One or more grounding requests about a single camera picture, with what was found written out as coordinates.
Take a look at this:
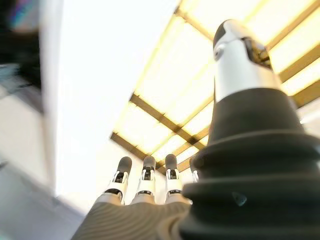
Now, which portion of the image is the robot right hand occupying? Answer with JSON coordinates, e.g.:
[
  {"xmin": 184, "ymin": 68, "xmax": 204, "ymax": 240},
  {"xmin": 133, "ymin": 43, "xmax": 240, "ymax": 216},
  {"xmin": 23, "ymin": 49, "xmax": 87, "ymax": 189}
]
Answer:
[{"xmin": 71, "ymin": 19, "xmax": 320, "ymax": 240}]

